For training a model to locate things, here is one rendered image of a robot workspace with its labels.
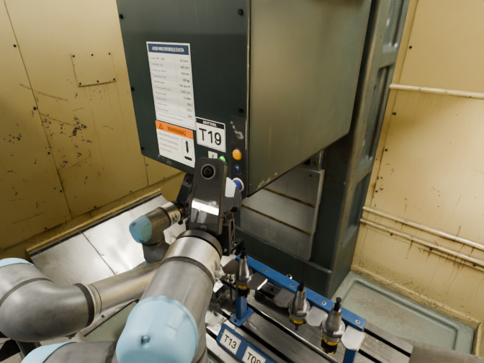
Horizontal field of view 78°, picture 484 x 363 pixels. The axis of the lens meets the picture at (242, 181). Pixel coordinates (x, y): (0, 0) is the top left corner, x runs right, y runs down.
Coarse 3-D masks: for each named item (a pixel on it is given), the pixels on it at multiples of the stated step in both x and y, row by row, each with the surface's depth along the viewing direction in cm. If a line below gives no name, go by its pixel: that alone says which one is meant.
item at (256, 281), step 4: (256, 272) 105; (252, 276) 103; (256, 276) 103; (260, 276) 103; (248, 280) 102; (252, 280) 102; (256, 280) 102; (260, 280) 102; (264, 280) 102; (248, 284) 100; (252, 284) 100; (256, 284) 100; (260, 284) 100; (252, 288) 99; (256, 288) 98
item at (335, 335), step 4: (324, 320) 87; (324, 324) 86; (324, 328) 84; (344, 328) 84; (324, 332) 85; (328, 332) 85; (332, 332) 84; (336, 332) 83; (340, 332) 83; (332, 336) 84; (336, 336) 83; (340, 336) 84; (336, 340) 84
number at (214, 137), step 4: (208, 128) 73; (208, 132) 73; (212, 132) 72; (216, 132) 71; (220, 132) 70; (208, 136) 74; (212, 136) 73; (216, 136) 72; (220, 136) 71; (208, 140) 74; (212, 140) 73; (216, 140) 72; (220, 140) 72; (208, 144) 75; (212, 144) 74; (216, 144) 73; (220, 144) 72
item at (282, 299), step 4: (284, 288) 98; (280, 292) 97; (284, 292) 97; (288, 292) 97; (292, 292) 97; (276, 296) 96; (280, 296) 96; (284, 296) 96; (288, 296) 96; (292, 296) 96; (276, 300) 94; (280, 300) 94; (284, 300) 94; (288, 300) 94; (276, 304) 93; (280, 304) 93; (284, 304) 93; (288, 304) 93
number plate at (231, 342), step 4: (224, 332) 114; (228, 332) 113; (224, 336) 113; (228, 336) 112; (232, 336) 112; (220, 340) 114; (224, 340) 113; (228, 340) 112; (232, 340) 111; (236, 340) 111; (240, 340) 110; (224, 344) 112; (228, 344) 112; (232, 344) 111; (236, 344) 110; (228, 348) 111; (232, 348) 110; (236, 348) 110
